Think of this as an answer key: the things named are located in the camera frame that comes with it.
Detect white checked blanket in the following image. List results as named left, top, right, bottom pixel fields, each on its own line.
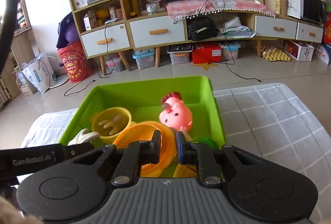
left=21, top=83, right=331, bottom=224

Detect tan fuzzy cloth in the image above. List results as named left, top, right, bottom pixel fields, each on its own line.
left=0, top=197, right=39, bottom=224

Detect clear bin with black lid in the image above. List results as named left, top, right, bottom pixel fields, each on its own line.
left=167, top=44, right=192, bottom=64

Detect clear bin with pink contents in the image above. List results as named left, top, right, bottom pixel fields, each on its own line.
left=105, top=54, right=125, bottom=73

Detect pile of loose papers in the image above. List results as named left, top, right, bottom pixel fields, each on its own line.
left=217, top=16, right=255, bottom=38

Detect clear storage bin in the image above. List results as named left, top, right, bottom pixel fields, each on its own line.
left=219, top=42, right=241, bottom=60

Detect small white carton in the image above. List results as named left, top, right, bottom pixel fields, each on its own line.
left=83, top=13, right=98, bottom=31

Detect black bag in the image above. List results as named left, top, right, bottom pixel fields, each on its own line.
left=187, top=17, right=217, bottom=41

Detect yellow toy corn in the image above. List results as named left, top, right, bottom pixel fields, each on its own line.
left=173, top=163, right=198, bottom=178

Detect black cable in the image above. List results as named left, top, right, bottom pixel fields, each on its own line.
left=64, top=19, right=122, bottom=96

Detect white round fan base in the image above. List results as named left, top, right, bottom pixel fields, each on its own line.
left=49, top=72, right=70, bottom=88

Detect yellow egg tray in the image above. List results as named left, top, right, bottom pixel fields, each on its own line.
left=256, top=45, right=291, bottom=62

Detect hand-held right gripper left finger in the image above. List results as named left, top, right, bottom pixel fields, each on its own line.
left=70, top=130, right=162, bottom=187

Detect clear bin with blue lid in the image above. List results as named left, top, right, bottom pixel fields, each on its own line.
left=132, top=48, right=156, bottom=70

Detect white paper bag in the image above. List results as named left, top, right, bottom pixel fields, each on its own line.
left=22, top=53, right=57, bottom=94

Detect yellow plastic cup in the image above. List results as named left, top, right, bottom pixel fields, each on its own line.
left=90, top=107, right=132, bottom=144

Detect wide white drawer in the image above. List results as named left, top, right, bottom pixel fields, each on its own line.
left=129, top=16, right=186, bottom=49

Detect green plastic box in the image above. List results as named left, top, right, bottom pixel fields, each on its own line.
left=58, top=76, right=227, bottom=178

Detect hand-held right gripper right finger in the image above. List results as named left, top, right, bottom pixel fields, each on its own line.
left=176, top=131, right=259, bottom=187

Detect yellow canister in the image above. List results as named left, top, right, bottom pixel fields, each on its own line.
left=130, top=0, right=141, bottom=16

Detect orange plastic bowl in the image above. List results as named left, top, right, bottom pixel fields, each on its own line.
left=113, top=121, right=177, bottom=177

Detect pink tasselled cloth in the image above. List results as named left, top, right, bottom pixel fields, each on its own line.
left=165, top=0, right=277, bottom=23

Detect small grey white drawer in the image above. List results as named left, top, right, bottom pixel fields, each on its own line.
left=296, top=22, right=324, bottom=43

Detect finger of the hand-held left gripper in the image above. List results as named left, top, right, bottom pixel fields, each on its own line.
left=62, top=142, right=95, bottom=161

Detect wooden bookshelf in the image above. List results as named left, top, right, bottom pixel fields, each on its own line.
left=0, top=0, right=37, bottom=108

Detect dark curved strap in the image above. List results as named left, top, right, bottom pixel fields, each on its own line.
left=0, top=0, right=20, bottom=74

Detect red and blue packages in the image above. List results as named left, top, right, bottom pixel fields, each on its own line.
left=314, top=7, right=331, bottom=65

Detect red printed bucket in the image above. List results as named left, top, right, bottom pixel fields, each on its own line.
left=57, top=41, right=94, bottom=83

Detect pink toy chicken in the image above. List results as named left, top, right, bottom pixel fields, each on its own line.
left=158, top=92, right=193, bottom=142

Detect red cardboard box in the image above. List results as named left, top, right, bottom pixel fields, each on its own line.
left=192, top=43, right=222, bottom=64

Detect white drawer with keyhole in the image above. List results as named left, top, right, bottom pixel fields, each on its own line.
left=81, top=23, right=131, bottom=57

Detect black microwave oven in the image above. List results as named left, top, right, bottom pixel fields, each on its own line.
left=300, top=0, right=327, bottom=25

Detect yellow round container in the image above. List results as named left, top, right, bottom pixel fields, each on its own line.
left=95, top=9, right=109, bottom=25

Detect wooden television cabinet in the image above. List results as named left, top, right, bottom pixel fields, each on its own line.
left=67, top=0, right=325, bottom=77

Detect purple plush toy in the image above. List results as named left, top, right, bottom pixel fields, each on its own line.
left=56, top=12, right=80, bottom=48

